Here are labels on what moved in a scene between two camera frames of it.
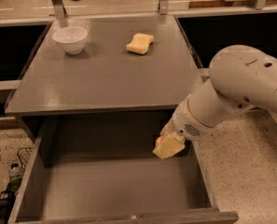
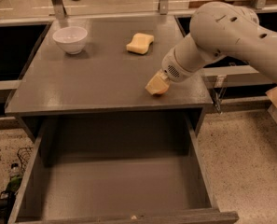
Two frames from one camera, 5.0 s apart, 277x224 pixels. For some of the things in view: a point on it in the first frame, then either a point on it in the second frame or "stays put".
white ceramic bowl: x=71 y=39 stays put
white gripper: x=184 y=124 → x=173 y=66
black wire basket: x=23 y=154 stays put
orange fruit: x=159 y=141 → x=159 y=89
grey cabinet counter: x=107 y=64 stays put
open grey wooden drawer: x=103 y=169 stays put
